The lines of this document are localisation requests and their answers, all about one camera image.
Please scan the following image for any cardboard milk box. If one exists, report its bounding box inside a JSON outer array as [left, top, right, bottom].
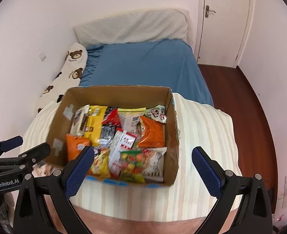
[[46, 86, 179, 187]]

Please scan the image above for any bear print long pillow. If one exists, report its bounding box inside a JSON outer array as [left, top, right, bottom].
[[35, 43, 88, 114]]

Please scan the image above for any clear yellow pastry packet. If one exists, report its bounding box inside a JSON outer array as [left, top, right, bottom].
[[118, 107, 146, 135]]

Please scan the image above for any wall switch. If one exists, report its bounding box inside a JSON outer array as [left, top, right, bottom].
[[39, 52, 46, 61]]

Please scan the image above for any yellow panda snack bag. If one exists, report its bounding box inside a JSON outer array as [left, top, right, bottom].
[[88, 147, 111, 179]]

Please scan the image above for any wall power outlet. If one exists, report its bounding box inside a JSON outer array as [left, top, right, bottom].
[[282, 176, 287, 208]]

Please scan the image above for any cat print blanket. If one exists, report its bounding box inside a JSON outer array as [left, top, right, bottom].
[[19, 93, 243, 234]]

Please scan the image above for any yellow snack packet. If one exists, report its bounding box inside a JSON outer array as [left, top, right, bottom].
[[83, 105, 108, 146]]

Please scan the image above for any red triangular snack packet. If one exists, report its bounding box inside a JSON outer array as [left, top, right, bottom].
[[102, 108, 121, 127]]

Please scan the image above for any cranberry cake packet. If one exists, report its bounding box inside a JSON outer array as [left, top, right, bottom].
[[142, 147, 167, 182]]

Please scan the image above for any red white stick packet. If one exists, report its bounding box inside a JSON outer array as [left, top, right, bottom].
[[108, 128, 138, 179]]

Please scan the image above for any green bubble gum bag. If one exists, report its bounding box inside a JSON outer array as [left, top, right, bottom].
[[118, 151, 145, 183]]

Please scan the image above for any blue bed sheet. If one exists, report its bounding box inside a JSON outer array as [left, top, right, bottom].
[[79, 39, 214, 106]]

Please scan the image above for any orange snack bag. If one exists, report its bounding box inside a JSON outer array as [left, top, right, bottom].
[[66, 134, 90, 161], [138, 116, 165, 148]]

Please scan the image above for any white Franzzi cookie packet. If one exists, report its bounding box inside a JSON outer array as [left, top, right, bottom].
[[70, 105, 90, 136]]

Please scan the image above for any white door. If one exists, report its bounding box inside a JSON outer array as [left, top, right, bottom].
[[195, 0, 253, 68]]

